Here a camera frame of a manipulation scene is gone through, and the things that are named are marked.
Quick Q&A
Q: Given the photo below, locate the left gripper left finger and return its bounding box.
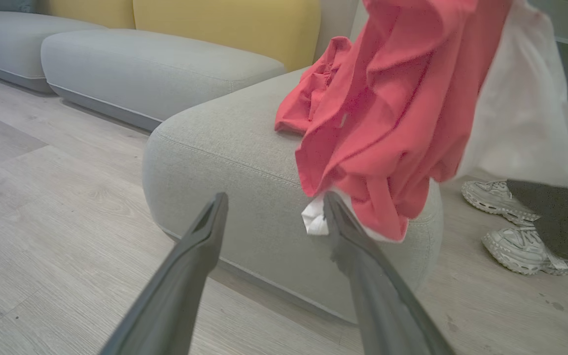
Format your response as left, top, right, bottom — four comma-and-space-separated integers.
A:
98, 192, 229, 355

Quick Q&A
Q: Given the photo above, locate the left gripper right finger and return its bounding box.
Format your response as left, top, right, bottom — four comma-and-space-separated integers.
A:
323, 191, 456, 355

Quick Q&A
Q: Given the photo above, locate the red garment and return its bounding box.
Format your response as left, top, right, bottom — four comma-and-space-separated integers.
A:
295, 0, 512, 243
274, 35, 354, 137

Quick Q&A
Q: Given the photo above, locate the white garment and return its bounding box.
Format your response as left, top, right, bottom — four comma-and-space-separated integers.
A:
301, 0, 568, 243

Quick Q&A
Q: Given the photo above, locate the grey sofa end seat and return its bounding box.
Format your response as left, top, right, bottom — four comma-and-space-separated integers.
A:
141, 67, 445, 325

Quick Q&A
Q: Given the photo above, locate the grey sofa middle seat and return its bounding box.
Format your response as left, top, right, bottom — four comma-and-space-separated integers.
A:
40, 28, 286, 132

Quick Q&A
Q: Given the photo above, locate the yellow sofa back cushion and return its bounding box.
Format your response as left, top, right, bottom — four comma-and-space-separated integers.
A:
36, 0, 136, 30
133, 0, 322, 73

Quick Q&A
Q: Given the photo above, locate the grey sofa seat by window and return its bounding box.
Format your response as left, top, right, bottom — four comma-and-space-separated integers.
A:
0, 11, 108, 94

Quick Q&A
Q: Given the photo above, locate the grey chunky sneaker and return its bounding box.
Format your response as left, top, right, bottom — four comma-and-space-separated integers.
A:
481, 224, 568, 276
461, 180, 541, 227

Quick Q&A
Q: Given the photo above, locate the large teal throw pillow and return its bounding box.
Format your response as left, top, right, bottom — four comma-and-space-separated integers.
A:
0, 0, 36, 13

